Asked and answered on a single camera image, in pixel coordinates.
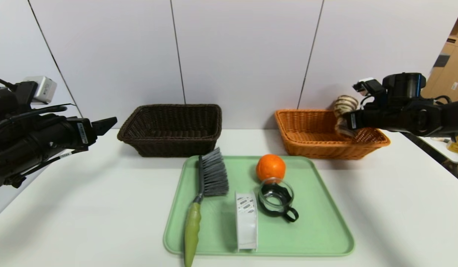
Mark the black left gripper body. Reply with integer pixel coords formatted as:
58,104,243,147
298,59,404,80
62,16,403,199
40,116,98,153

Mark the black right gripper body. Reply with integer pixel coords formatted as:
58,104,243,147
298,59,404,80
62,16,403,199
346,110,385,131

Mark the light green plastic tray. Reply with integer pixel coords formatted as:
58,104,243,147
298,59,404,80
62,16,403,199
163,155,355,256

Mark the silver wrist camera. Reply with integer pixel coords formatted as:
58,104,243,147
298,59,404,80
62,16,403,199
24,76,57,104
353,78,378,98

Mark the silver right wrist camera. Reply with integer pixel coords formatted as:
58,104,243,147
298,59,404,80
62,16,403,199
353,78,378,98

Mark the glass cup with black holder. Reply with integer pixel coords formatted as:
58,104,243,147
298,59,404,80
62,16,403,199
258,177,299,223

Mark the orange wicker basket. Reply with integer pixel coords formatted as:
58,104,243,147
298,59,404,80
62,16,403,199
275,109,391,160

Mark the black left camera cable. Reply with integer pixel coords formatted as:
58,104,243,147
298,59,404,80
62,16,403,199
0,75,18,92

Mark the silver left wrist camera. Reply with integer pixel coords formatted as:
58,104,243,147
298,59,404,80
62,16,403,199
24,76,57,104

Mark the grey brush with green handle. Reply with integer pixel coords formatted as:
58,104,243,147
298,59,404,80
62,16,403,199
184,148,229,267

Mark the white side table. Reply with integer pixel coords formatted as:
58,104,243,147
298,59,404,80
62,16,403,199
403,132,458,164

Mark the brown striped bread roll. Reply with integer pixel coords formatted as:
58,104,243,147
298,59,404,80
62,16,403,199
333,95,359,139

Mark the dark brown wicker basket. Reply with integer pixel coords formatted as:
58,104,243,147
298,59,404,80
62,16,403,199
117,104,223,157

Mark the white round plastic container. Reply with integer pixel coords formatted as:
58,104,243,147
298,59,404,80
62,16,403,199
235,191,258,252

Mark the wooden cabinet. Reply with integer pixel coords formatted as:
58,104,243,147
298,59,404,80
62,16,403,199
424,0,458,100

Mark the orange fruit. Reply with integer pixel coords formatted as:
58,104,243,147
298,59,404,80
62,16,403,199
256,154,286,183

